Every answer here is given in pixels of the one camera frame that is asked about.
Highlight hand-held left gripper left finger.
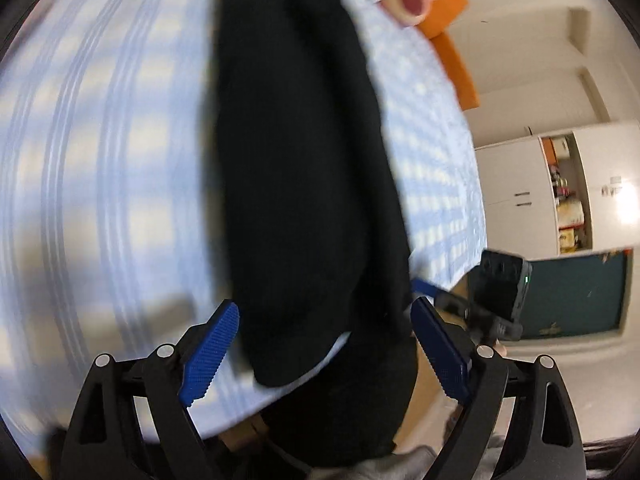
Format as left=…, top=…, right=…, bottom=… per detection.
left=59, top=299, right=241, bottom=480

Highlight wooden bed base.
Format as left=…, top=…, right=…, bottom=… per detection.
left=220, top=415, right=271, bottom=456

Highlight orange bed frame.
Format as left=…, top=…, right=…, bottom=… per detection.
left=415, top=0, right=481, bottom=111

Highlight dark green board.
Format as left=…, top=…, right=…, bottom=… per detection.
left=520, top=250, right=628, bottom=341

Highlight assorted packets in cabinet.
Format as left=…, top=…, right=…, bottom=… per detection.
left=542, top=135, right=587, bottom=253

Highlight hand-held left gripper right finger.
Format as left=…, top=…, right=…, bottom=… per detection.
left=410, top=296, right=586, bottom=480

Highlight blue plaid bedsheet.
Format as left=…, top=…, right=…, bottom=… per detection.
left=0, top=0, right=488, bottom=456

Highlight white cabinet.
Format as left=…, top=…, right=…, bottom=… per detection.
left=472, top=120, right=640, bottom=261

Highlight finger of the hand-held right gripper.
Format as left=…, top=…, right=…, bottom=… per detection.
left=411, top=279, right=453, bottom=303

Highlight black jacket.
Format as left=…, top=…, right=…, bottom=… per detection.
left=207, top=0, right=416, bottom=388

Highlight grey cloth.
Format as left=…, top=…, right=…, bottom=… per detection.
left=300, top=442, right=506, bottom=480

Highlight person's black clothing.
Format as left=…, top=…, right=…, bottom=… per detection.
left=260, top=332, right=420, bottom=468

